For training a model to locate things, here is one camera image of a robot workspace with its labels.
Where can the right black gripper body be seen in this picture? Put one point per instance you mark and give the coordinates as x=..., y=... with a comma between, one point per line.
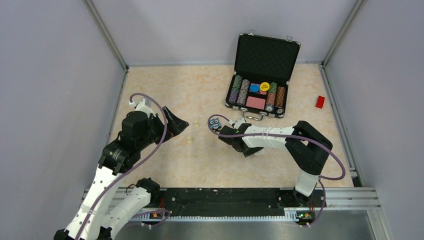
x=247, y=152

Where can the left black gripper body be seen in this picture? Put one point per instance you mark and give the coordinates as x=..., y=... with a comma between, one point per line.
x=155, y=129

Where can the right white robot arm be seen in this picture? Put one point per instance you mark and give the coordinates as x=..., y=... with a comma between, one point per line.
x=307, y=146

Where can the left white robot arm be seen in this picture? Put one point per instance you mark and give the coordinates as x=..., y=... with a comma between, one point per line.
x=93, y=221

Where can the blue owl figure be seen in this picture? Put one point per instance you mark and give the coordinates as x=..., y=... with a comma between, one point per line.
x=215, y=125

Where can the red card deck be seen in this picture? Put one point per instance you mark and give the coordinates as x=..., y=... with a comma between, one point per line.
x=255, y=102

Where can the blue dealer chip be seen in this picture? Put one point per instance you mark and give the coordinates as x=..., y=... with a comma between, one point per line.
x=254, y=88

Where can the black poker chip case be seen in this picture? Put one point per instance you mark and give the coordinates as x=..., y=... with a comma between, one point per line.
x=262, y=59

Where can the yellow dealer chip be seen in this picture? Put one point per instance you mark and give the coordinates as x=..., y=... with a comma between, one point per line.
x=264, y=86

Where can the red block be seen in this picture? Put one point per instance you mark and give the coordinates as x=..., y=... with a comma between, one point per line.
x=320, y=102

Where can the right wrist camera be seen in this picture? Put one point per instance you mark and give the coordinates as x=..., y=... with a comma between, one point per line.
x=238, y=122

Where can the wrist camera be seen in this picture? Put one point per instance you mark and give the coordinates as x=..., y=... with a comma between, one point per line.
x=144, y=105
x=238, y=122

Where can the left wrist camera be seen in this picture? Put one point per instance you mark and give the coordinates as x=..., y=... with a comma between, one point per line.
x=144, y=105

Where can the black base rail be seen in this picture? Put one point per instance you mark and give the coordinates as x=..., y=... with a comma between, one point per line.
x=175, y=204

